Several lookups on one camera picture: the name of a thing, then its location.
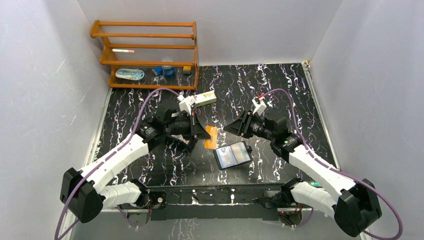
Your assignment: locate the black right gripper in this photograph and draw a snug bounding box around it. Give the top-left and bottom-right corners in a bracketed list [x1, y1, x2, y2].
[223, 109, 275, 142]

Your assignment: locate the orange credit card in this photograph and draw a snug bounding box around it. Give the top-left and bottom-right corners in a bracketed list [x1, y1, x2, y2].
[204, 125, 218, 150]

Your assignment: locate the black card holder box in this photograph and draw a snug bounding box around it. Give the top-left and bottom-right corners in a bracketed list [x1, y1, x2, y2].
[166, 135, 197, 153]

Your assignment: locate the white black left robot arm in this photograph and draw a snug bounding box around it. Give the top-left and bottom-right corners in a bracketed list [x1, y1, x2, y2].
[60, 109, 211, 223]

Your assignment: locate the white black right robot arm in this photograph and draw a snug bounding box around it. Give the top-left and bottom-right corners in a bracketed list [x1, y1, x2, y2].
[223, 111, 382, 237]

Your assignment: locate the white green red carton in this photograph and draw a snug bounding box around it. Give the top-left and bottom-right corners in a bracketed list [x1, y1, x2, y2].
[195, 90, 217, 107]

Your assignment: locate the small yellow black block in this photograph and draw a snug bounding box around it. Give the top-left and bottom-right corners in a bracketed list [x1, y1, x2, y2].
[182, 66, 192, 75]

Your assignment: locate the blue jar clear lid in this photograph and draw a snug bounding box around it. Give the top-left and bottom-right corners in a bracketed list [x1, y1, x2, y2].
[161, 57, 175, 77]

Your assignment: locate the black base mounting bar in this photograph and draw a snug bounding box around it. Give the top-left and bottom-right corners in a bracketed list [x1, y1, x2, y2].
[117, 183, 316, 222]

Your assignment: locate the small blue block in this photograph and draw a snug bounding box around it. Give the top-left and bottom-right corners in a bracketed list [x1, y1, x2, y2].
[152, 66, 164, 76]

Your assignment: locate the blue white plastic package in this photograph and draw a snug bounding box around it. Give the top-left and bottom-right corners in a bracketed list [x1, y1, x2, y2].
[115, 68, 145, 81]

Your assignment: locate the wooden shelf rack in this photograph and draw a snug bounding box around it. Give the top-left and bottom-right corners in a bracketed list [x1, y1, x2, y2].
[89, 19, 199, 91]

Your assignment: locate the white pink marker pen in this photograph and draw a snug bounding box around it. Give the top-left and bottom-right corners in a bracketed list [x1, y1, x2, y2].
[112, 48, 135, 53]

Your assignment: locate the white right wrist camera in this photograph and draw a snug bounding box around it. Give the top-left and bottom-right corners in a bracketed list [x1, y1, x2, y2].
[252, 94, 267, 116]

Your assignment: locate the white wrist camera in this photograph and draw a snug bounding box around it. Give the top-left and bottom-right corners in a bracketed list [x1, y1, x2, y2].
[177, 94, 197, 114]
[252, 94, 267, 116]

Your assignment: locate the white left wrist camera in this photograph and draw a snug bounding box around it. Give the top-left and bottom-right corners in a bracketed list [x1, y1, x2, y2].
[177, 94, 197, 114]

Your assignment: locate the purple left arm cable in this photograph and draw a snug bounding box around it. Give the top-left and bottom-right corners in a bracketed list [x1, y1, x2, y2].
[54, 87, 183, 240]

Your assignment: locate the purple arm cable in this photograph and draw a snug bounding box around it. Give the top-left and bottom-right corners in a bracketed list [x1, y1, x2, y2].
[54, 87, 183, 240]
[259, 88, 404, 240]

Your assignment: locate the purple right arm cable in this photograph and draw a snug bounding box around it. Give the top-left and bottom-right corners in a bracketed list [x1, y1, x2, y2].
[259, 88, 404, 240]

